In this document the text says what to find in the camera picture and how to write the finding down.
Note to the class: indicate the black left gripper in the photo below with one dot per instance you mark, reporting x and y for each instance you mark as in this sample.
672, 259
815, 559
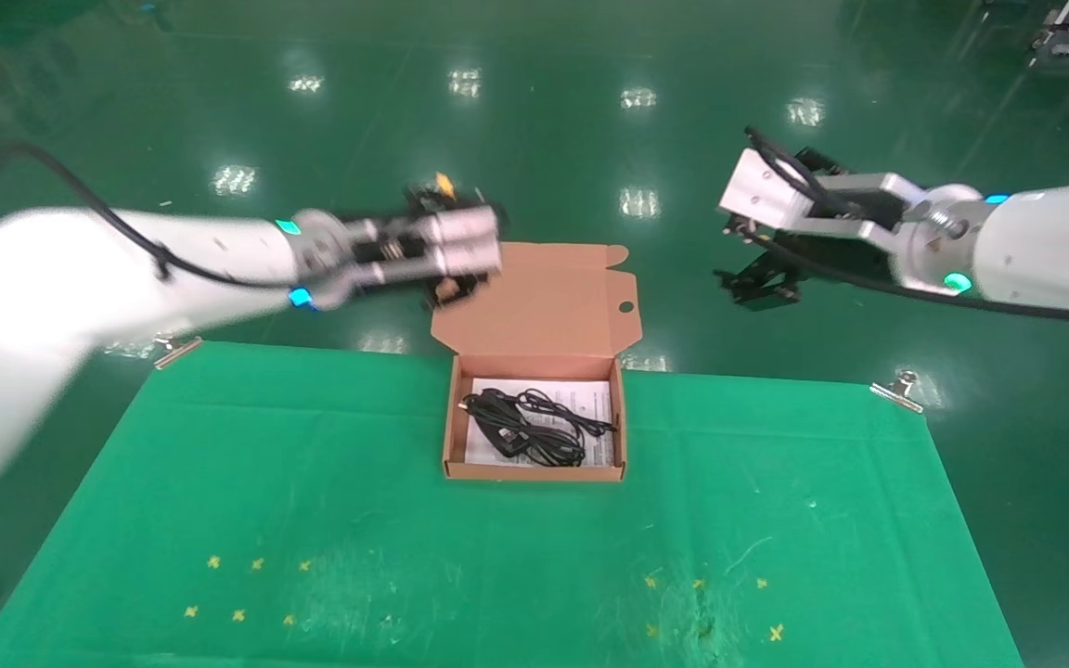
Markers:
405, 250

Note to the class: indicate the brown cardboard box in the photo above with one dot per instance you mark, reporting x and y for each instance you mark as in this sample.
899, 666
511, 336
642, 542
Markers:
534, 297

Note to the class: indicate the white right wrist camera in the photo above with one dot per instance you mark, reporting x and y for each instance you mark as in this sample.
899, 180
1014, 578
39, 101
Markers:
762, 190

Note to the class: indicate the white printed paper sheet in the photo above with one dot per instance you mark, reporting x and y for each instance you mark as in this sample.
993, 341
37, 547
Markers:
599, 399

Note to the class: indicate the silver metal binder clip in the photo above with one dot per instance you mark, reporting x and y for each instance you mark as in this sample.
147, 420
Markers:
177, 353
901, 394

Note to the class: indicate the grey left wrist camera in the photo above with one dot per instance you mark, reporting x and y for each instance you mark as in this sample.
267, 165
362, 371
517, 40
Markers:
465, 241

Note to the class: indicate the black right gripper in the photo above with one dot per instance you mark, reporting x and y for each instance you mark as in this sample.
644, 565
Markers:
859, 215

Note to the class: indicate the green table cloth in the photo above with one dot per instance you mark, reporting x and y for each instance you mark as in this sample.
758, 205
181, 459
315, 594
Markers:
312, 520

